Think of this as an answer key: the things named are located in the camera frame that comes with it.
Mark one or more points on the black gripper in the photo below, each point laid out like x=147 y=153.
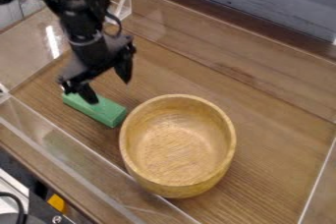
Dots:
x=95 y=55

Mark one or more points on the green rectangular block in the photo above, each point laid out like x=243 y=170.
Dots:
x=106 y=112

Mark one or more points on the brown wooden bowl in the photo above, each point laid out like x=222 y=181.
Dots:
x=178 y=143

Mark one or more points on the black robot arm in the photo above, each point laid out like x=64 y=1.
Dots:
x=82 y=17

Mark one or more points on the clear acrylic front barrier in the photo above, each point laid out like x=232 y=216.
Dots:
x=88 y=180

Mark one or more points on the yellow label sticker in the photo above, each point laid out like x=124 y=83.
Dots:
x=58 y=203

